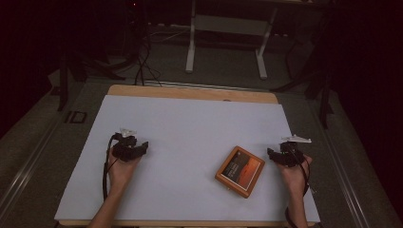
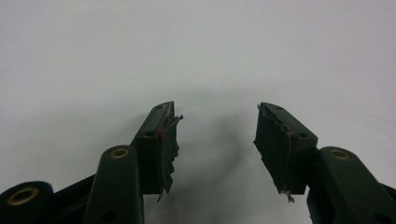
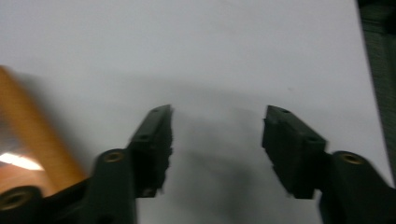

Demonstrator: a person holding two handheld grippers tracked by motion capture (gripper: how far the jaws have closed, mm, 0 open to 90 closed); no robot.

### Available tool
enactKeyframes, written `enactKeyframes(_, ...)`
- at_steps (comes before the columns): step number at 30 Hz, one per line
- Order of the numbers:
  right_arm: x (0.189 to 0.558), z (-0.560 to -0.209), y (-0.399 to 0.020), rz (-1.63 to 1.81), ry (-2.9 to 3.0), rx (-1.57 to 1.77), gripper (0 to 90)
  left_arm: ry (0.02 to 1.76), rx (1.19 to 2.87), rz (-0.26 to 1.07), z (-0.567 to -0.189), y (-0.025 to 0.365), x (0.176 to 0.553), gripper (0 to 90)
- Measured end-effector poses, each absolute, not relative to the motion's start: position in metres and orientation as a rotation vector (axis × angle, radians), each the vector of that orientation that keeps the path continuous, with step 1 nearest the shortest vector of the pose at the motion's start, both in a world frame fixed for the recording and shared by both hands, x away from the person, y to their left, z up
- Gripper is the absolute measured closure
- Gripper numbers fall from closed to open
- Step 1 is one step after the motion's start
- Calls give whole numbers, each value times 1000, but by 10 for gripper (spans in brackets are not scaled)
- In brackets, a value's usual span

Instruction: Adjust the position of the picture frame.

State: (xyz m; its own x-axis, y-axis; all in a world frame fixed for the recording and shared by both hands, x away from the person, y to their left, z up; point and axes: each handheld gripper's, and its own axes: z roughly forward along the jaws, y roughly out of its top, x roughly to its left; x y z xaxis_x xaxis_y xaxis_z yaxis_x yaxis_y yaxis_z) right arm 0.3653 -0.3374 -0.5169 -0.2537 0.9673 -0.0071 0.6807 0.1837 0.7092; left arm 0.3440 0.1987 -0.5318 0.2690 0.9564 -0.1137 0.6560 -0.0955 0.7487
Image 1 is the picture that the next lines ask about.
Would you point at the orange box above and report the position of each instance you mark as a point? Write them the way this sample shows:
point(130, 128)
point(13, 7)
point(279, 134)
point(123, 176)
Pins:
point(240, 171)

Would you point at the white table mat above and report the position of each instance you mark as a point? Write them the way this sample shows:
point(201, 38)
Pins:
point(183, 142)

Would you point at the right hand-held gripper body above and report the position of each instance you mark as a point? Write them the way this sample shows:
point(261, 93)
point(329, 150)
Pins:
point(291, 155)

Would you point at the metal floor rail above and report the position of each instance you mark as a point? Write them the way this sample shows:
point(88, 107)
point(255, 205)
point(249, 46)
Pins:
point(342, 164)
point(28, 167)

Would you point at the black metal stand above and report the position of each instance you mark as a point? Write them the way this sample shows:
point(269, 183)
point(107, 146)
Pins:
point(63, 82)
point(323, 101)

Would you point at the wooden table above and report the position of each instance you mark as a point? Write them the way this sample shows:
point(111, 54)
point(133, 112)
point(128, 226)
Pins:
point(190, 92)

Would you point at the person's right hand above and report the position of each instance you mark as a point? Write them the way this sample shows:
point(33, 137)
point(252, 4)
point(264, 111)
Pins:
point(294, 180)

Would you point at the black floor socket box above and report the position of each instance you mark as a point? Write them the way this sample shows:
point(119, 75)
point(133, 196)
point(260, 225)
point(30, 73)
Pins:
point(76, 116)

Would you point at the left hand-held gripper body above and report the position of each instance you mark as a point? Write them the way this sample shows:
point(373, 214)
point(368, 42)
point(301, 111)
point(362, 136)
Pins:
point(125, 150)

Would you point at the person's left hand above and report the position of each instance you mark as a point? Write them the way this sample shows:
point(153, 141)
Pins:
point(122, 172)

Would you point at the white metal desk frame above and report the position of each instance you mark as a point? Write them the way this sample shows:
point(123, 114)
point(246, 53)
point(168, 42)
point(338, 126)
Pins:
point(228, 25)

